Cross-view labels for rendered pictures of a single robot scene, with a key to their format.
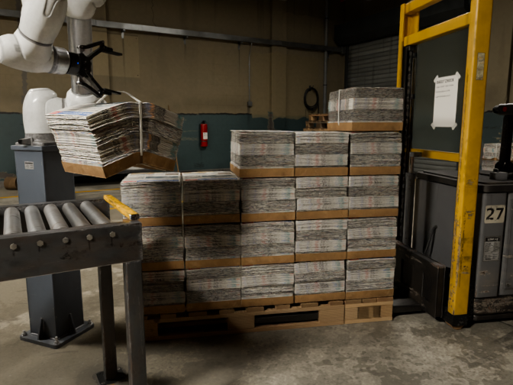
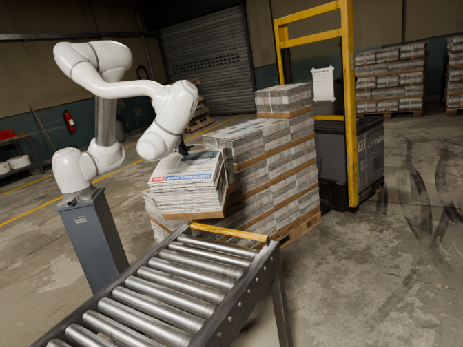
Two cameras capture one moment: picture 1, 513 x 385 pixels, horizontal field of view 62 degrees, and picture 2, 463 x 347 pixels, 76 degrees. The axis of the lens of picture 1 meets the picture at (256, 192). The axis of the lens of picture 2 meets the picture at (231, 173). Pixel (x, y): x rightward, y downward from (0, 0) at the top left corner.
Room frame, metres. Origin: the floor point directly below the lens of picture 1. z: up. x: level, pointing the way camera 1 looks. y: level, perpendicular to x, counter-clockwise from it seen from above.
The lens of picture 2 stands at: (0.37, 0.95, 1.54)
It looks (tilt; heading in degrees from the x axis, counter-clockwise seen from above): 20 degrees down; 335
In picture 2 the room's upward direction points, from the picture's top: 11 degrees counter-clockwise
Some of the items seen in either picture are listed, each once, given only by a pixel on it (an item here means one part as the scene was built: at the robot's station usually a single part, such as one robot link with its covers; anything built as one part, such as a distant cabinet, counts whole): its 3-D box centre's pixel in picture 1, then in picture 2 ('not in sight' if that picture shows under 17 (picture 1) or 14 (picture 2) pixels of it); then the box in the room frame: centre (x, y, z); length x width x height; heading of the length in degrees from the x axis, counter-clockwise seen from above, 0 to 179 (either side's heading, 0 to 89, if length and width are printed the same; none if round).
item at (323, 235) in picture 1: (236, 247); (231, 216); (2.31, 0.11, 0.42); 1.17 x 0.39 x 0.83; 100
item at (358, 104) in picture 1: (359, 203); (289, 160); (2.44, -0.60, 0.65); 0.39 x 0.30 x 1.29; 10
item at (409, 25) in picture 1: (402, 143); (289, 112); (2.85, -0.97, 0.97); 0.09 x 0.09 x 1.75; 10
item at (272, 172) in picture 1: (259, 169); (235, 158); (2.34, -0.02, 0.86); 0.38 x 0.29 x 0.04; 11
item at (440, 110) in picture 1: (437, 93); (315, 79); (2.52, -1.05, 1.27); 0.57 x 0.01 x 0.65; 10
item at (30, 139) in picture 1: (39, 139); (77, 193); (2.12, 1.07, 1.03); 0.22 x 0.18 x 0.06; 158
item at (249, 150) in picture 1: (259, 153); (233, 147); (2.34, -0.02, 0.95); 0.38 x 0.29 x 0.23; 11
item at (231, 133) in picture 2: (260, 131); (230, 132); (2.35, -0.02, 1.06); 0.37 x 0.29 x 0.01; 11
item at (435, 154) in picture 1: (437, 154); (319, 117); (2.53, -1.07, 0.92); 0.57 x 0.01 x 0.05; 10
